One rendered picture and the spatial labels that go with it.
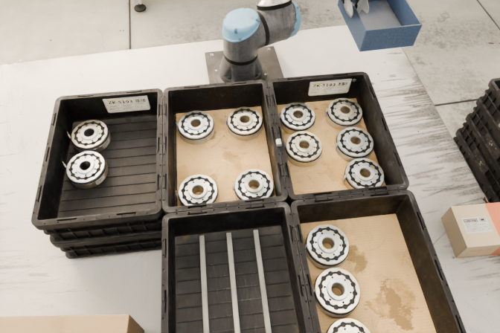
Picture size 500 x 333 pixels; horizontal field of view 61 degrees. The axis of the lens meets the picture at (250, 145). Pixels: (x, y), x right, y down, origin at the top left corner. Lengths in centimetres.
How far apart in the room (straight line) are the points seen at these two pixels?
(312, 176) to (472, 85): 180
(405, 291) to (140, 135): 82
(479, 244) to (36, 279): 117
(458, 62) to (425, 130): 144
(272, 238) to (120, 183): 44
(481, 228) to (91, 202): 104
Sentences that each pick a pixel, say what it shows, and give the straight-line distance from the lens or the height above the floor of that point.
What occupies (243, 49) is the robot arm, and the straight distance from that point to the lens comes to 137.
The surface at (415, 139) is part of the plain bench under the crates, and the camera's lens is 149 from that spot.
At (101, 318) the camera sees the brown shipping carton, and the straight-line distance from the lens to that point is 103.
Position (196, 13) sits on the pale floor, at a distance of 302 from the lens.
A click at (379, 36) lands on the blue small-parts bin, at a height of 111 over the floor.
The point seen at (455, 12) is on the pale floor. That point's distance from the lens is 332.
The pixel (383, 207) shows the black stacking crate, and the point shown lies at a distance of 111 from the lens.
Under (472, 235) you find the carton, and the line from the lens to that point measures 128.
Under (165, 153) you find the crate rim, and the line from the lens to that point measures 110.
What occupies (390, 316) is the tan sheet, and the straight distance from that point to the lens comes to 106.
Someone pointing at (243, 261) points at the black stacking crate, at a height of 83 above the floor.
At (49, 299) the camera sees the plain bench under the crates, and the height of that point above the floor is 70.
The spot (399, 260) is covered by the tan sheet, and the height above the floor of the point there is 83.
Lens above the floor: 182
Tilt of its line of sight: 55 degrees down
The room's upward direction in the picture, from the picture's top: straight up
